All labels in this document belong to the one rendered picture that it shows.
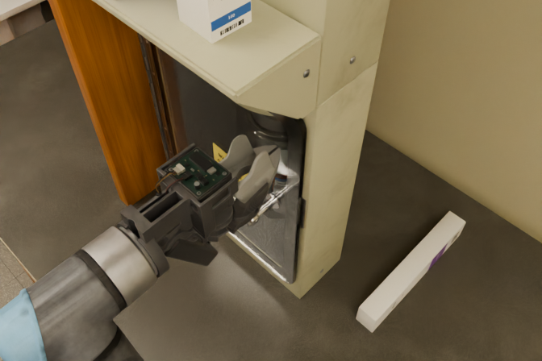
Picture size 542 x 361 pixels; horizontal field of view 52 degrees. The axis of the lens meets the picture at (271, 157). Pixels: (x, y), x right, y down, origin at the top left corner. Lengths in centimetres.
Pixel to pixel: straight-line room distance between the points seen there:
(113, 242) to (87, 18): 37
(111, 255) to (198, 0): 25
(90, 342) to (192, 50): 29
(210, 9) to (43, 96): 93
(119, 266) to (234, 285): 47
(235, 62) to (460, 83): 63
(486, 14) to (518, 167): 30
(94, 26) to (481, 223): 78
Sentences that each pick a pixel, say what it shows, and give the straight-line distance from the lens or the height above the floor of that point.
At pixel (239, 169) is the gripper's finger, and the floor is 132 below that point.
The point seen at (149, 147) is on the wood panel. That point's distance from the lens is 105.
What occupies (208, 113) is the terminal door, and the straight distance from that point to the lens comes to 78.
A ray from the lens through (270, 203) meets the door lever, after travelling 77.
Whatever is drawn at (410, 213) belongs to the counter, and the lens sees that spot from 111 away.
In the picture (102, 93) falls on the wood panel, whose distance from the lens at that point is 91.
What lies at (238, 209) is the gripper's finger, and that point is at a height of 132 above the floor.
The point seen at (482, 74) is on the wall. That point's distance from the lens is 103.
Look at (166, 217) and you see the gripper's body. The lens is 56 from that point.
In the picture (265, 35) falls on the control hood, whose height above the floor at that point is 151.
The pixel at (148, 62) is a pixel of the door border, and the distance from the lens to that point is 85.
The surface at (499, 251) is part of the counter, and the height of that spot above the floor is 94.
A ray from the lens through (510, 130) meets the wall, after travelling 107.
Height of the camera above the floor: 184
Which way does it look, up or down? 50 degrees down
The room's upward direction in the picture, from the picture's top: straight up
